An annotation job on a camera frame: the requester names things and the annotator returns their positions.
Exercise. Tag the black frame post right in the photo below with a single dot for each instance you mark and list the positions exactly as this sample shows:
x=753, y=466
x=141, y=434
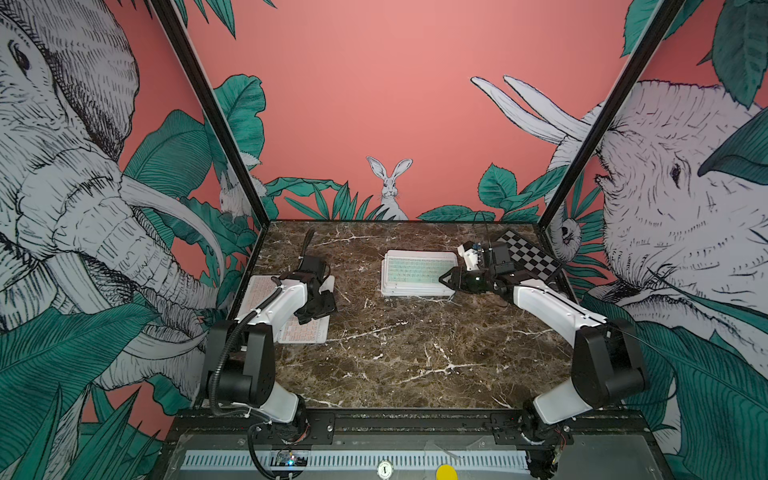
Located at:
x=663, y=16

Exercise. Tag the black frame post left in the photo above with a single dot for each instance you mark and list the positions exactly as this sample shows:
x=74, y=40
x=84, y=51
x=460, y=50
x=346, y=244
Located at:
x=171, y=21

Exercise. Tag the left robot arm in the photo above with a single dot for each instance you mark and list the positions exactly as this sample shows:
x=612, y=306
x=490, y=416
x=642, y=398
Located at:
x=239, y=371

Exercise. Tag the black mounting rail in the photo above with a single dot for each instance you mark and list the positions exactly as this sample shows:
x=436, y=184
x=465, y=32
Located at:
x=508, y=427

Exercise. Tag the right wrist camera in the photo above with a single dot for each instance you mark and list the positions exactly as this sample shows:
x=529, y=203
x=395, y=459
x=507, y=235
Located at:
x=472, y=255

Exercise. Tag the checkerboard calibration plate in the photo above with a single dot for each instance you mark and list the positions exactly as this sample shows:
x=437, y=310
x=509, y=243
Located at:
x=529, y=257

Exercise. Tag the yellow round button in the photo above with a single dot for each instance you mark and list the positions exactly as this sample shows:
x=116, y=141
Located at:
x=446, y=472

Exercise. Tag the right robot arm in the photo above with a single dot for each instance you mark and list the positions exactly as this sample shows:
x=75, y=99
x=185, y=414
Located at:
x=607, y=363

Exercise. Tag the pink keyboard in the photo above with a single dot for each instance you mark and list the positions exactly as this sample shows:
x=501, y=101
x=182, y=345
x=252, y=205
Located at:
x=401, y=289
x=285, y=327
x=260, y=292

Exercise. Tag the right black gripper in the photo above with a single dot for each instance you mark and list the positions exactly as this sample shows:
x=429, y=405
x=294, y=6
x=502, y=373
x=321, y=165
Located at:
x=460, y=278

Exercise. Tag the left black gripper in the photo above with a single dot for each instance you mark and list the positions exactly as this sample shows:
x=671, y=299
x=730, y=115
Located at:
x=330, y=306

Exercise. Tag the white vented strip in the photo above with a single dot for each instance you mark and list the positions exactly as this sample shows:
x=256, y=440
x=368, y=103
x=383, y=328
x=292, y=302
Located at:
x=351, y=460

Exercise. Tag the green keyboard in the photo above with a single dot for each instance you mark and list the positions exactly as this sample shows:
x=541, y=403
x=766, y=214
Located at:
x=416, y=269

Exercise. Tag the black frame post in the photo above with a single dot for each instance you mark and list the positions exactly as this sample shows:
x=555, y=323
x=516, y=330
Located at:
x=171, y=21
x=663, y=16

